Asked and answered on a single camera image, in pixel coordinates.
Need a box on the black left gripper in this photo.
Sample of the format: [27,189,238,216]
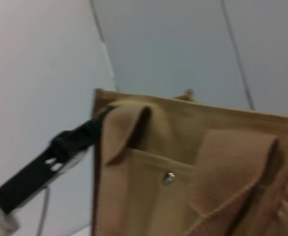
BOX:
[0,106,115,215]

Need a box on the khaki canvas food bag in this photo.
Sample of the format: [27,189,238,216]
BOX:
[91,88,288,236]

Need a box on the left gripper connector cable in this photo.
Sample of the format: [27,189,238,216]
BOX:
[37,185,51,236]

